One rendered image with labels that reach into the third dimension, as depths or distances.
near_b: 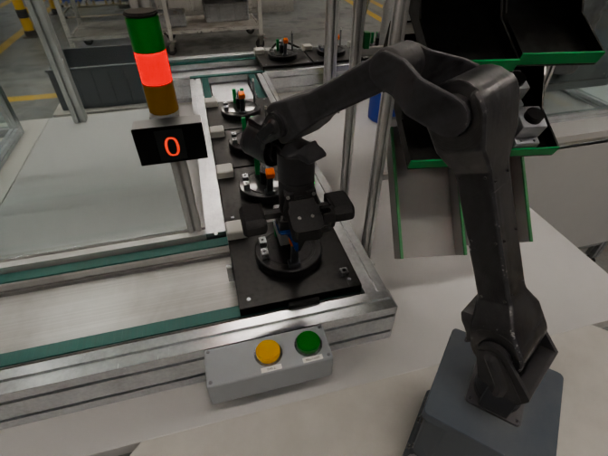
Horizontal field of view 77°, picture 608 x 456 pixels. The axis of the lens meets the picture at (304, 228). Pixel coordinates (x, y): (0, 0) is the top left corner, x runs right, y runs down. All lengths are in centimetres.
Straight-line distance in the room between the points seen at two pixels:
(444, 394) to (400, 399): 22
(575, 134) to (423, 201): 110
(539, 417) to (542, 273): 55
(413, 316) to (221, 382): 43
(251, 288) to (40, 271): 46
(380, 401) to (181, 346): 36
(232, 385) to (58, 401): 30
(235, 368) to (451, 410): 33
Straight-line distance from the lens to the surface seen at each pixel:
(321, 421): 74
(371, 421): 75
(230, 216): 93
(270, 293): 75
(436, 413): 55
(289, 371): 68
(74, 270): 95
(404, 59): 40
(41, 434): 85
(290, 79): 190
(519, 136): 78
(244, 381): 67
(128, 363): 73
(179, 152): 76
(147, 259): 91
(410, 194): 82
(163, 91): 71
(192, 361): 73
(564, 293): 107
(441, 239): 84
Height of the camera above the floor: 154
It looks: 40 degrees down
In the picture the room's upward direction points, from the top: straight up
